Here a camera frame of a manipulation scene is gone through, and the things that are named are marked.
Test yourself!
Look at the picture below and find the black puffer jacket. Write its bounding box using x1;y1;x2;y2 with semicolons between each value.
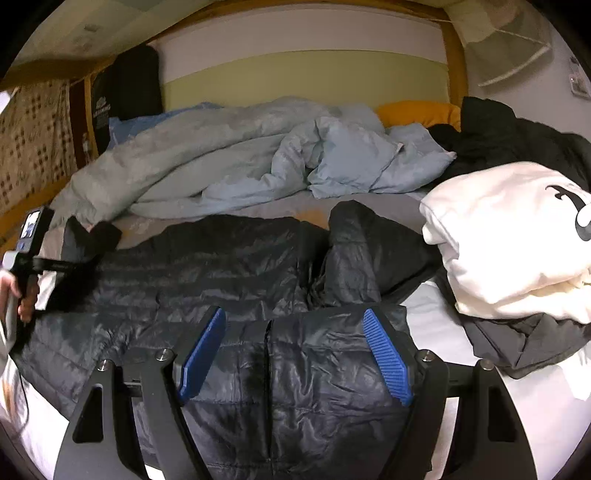
13;201;441;479

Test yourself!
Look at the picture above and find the person's left hand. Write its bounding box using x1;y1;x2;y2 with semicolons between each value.
0;270;40;323

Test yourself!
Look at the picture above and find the white bed sheet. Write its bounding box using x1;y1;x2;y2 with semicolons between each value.
0;188;591;480

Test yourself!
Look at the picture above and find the dark grey garment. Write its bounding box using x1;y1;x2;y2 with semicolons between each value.
459;313;590;379

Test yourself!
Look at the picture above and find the light blue duvet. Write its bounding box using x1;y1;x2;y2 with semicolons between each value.
52;97;456;226

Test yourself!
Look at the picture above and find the white hoodie with logo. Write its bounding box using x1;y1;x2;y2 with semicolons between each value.
420;162;590;324

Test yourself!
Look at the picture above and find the black coat behind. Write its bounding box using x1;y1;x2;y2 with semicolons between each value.
428;97;590;191

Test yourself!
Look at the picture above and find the orange pillow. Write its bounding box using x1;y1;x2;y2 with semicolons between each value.
376;100;461;131

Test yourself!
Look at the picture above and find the checkered curtain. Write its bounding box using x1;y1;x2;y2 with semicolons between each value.
444;0;552;87

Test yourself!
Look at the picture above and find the wall socket with plugs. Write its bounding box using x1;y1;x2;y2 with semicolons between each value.
569;55;591;100

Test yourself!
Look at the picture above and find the wooden bed frame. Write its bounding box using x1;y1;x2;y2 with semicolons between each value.
1;1;469;242

